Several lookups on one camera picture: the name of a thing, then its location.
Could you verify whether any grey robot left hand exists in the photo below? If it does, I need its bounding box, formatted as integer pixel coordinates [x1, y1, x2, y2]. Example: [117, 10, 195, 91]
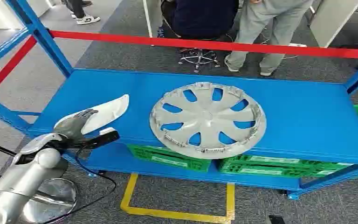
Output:
[53, 108, 99, 143]

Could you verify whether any white curved plastic part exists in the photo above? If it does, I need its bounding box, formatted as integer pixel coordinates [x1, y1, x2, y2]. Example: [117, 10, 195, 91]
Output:
[54, 94, 130, 136]

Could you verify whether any short red rack beam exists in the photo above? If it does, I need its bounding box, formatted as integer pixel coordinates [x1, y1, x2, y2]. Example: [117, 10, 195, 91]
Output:
[0, 35, 38, 96]

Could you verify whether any person in white shoes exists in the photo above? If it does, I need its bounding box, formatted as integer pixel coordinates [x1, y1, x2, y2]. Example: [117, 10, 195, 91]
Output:
[61, 0, 102, 26]

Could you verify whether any white table leg panel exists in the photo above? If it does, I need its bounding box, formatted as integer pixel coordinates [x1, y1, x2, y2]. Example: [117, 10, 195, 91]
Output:
[141, 0, 165, 39]

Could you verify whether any grey plastic hubcap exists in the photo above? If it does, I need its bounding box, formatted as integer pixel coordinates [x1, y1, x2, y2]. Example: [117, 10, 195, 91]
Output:
[149, 81, 267, 161]

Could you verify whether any chrome office chair base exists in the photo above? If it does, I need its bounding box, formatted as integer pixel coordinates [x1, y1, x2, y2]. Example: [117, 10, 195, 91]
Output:
[178, 47, 220, 74]

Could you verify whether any long red rack beam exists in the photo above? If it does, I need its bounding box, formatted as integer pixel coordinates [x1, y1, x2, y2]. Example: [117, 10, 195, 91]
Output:
[48, 30, 358, 60]

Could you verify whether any seated person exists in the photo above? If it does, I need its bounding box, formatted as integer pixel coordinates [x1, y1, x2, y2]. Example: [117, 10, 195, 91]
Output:
[161, 0, 240, 41]

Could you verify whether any standing person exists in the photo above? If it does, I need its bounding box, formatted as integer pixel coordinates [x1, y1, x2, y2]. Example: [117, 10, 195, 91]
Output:
[223, 0, 314, 77]

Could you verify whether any blue metal shelf rack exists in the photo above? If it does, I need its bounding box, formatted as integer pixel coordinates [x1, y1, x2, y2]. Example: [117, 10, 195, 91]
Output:
[0, 0, 358, 201]

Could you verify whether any white partition panel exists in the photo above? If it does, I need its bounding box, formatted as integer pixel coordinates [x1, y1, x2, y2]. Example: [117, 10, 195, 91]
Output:
[309, 0, 358, 49]

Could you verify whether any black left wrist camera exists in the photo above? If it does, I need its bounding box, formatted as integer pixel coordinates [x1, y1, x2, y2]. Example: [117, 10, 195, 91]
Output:
[79, 127, 121, 150]

